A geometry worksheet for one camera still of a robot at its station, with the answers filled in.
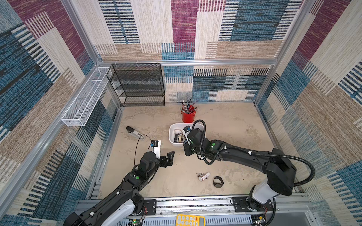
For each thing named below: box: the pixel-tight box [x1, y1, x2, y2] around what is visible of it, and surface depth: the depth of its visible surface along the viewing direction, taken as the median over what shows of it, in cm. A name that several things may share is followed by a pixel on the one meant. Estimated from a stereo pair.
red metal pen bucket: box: [180, 104, 197, 124], surface depth 107 cm
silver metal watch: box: [196, 171, 211, 182], surface depth 83 cm
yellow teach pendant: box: [175, 214, 206, 226], surface depth 70 cm
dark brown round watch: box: [213, 176, 224, 189], surface depth 81 cm
